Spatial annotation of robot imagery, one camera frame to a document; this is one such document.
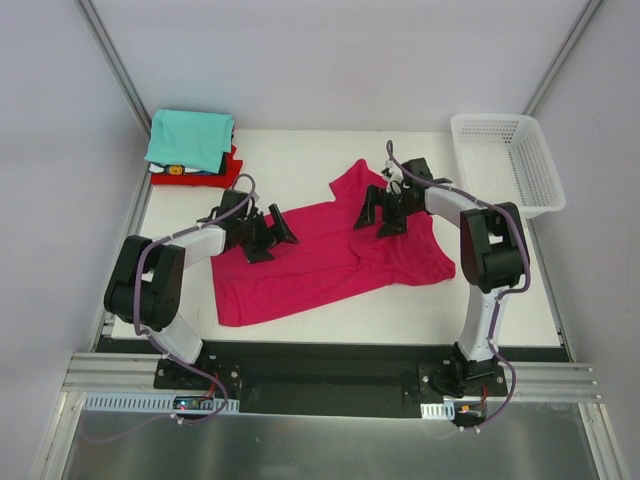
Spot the folded teal t shirt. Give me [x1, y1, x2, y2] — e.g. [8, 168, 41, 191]
[145, 109, 234, 174]

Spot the white plastic basket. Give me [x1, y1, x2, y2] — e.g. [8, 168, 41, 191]
[450, 114, 566, 219]

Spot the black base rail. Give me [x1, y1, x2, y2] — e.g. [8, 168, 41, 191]
[130, 339, 521, 419]

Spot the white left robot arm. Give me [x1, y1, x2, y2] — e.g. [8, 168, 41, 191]
[104, 189, 299, 389]

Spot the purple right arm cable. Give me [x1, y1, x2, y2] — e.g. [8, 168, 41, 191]
[385, 139, 531, 431]

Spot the folded dark printed t shirt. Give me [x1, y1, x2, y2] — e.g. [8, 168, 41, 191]
[148, 163, 220, 185]

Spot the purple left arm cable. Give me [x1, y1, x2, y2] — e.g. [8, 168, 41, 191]
[132, 174, 259, 411]

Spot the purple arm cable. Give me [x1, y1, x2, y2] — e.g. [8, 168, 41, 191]
[385, 139, 531, 431]
[132, 174, 259, 411]

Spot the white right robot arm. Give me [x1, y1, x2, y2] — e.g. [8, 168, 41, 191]
[354, 157, 531, 398]

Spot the crimson pink t shirt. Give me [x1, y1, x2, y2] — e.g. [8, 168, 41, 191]
[211, 159, 456, 327]

